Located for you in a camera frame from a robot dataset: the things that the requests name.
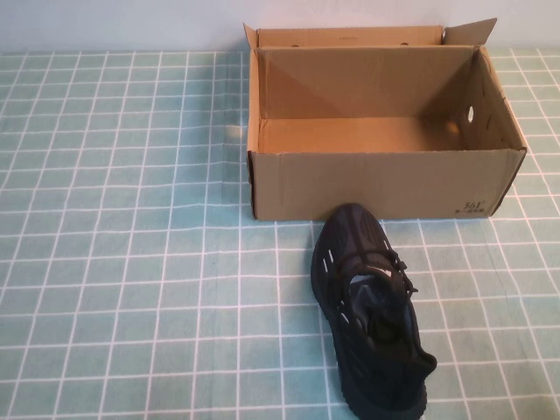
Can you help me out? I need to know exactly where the green white checked tablecloth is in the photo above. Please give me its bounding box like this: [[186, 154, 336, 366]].
[[0, 45, 560, 420]]

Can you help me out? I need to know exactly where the brown cardboard shoe box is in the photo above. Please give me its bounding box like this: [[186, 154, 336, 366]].
[[243, 17, 529, 221]]

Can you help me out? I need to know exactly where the black knit sneaker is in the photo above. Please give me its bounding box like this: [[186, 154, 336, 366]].
[[311, 201, 439, 420]]

